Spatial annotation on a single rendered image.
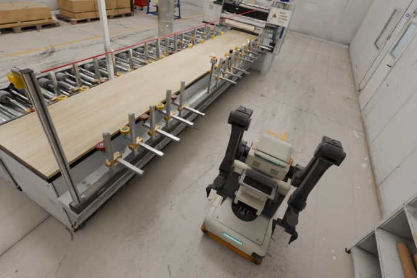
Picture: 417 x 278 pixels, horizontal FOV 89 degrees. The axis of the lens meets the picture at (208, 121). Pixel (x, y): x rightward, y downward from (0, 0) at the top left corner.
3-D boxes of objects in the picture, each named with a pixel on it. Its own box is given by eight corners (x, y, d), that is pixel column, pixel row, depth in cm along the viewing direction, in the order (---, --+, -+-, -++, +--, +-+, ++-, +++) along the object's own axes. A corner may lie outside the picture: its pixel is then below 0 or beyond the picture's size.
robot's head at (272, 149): (261, 136, 146) (262, 131, 131) (291, 148, 140) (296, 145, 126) (253, 155, 144) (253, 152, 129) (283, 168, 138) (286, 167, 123)
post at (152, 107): (155, 143, 216) (154, 104, 188) (152, 146, 214) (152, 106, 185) (152, 142, 217) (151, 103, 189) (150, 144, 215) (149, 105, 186)
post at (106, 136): (116, 175, 178) (109, 131, 149) (113, 177, 175) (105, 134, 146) (113, 173, 179) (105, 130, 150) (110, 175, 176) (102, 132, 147)
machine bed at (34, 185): (247, 71, 577) (257, 38, 525) (75, 237, 194) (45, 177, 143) (224, 63, 597) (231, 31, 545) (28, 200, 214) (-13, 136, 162)
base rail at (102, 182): (263, 51, 534) (264, 47, 528) (78, 215, 150) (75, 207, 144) (260, 50, 536) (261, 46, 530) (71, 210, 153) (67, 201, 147)
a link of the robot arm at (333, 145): (347, 136, 97) (325, 128, 100) (346, 157, 88) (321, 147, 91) (308, 184, 129) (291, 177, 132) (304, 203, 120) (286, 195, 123)
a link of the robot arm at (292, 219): (306, 200, 116) (290, 193, 119) (309, 210, 105) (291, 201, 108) (297, 218, 118) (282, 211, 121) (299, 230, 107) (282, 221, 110)
